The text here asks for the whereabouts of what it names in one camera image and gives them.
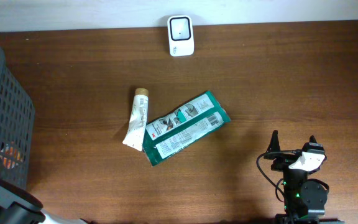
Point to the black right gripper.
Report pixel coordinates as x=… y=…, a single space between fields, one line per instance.
x=283 y=158

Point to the green white sponge package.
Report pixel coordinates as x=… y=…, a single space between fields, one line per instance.
x=170 y=134

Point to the white tube brown cap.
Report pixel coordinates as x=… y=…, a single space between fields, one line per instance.
x=136 y=131

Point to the orange tissue pack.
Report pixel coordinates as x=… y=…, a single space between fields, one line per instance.
x=11 y=157

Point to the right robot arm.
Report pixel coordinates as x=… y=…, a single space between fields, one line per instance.
x=304 y=198

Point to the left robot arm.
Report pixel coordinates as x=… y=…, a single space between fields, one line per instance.
x=17 y=206

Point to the white barcode scanner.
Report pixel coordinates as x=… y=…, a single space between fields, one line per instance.
x=180 y=36

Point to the grey plastic basket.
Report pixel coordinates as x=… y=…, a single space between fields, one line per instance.
x=17 y=114

